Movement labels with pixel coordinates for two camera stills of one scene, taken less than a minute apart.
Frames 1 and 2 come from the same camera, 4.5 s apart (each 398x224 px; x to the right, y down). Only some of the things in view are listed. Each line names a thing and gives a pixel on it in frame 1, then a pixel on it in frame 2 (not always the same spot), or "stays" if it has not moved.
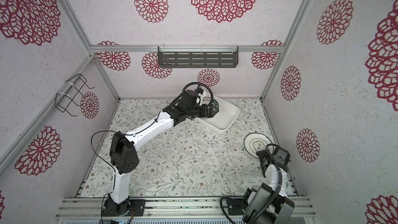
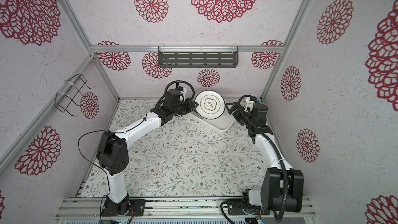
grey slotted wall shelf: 198,57 stays
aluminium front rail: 172,208 stays
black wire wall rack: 77,82 stays
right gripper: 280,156 → 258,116
